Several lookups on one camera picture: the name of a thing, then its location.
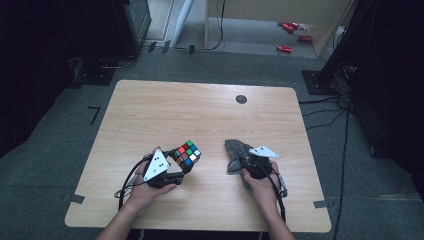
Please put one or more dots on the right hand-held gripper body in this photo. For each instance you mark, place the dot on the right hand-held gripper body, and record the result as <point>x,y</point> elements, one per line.
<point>258,166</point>

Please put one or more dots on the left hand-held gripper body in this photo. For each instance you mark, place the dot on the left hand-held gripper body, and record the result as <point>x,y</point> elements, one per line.
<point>158,170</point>

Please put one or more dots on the multicoloured puzzle cube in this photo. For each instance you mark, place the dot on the multicoloured puzzle cube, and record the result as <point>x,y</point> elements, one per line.
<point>187,155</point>

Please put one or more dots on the grey cloth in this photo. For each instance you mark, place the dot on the grey cloth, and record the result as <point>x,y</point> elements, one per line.
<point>235,150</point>

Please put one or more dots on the person's right hand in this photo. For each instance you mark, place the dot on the person's right hand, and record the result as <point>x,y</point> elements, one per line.
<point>265,191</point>

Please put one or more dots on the person's left hand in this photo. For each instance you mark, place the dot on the person's left hand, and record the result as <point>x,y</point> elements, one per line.
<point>145,195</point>

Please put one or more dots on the person's dark clothing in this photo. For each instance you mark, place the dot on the person's dark clothing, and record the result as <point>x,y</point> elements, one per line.
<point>200,236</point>

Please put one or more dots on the dark round table grommet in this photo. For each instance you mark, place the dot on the dark round table grommet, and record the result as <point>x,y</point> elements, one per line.
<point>241,99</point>

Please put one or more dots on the grey tape piece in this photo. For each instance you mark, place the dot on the grey tape piece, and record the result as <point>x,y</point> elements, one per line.
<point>75,198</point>
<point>320,204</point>

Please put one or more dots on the black floor plate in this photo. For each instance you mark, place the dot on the black floor plate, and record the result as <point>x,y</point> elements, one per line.
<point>95,75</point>

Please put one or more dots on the red can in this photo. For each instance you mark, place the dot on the red can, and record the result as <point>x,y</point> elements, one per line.
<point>284,49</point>
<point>288,28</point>
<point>295,25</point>
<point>304,38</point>

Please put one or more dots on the black cabinet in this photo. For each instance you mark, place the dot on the black cabinet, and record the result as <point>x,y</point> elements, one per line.
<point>133,26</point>

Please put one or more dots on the white panel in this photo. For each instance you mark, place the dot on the white panel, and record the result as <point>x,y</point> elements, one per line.
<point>181,20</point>

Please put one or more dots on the dark curtain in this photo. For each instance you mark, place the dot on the dark curtain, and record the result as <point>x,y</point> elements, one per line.
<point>400,100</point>
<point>33,66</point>

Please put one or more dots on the black stand base plate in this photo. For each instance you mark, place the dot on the black stand base plate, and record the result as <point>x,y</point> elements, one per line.
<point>313,83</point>

